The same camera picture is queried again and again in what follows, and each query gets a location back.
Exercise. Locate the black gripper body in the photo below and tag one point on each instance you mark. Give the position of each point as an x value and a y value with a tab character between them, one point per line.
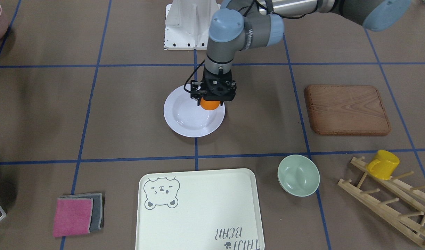
196	88

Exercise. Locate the orange fruit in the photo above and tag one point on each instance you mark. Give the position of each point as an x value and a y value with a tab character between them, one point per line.
209	105

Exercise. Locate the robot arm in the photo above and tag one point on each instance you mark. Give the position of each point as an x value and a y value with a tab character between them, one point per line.
246	24

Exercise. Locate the cream bear tray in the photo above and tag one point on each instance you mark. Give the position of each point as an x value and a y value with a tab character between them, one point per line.
199	210

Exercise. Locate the white round plate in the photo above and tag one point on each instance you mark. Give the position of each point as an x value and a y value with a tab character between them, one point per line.
184	117

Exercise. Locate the green bowl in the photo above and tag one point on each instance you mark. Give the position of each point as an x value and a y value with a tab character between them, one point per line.
298	175

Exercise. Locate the wooden cutting board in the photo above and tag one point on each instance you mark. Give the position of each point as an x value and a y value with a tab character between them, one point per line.
351	110

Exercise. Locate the grey cloth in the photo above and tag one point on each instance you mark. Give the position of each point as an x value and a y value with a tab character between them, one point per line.
97	211

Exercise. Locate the pink cloth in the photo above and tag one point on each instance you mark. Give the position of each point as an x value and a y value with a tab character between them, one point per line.
72	217

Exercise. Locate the yellow mug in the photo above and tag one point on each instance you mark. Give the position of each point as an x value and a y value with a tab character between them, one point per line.
383	164

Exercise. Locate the wooden mug rack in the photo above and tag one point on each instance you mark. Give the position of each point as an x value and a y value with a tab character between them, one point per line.
398	203

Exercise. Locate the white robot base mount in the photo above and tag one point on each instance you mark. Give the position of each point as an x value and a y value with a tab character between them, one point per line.
187	24

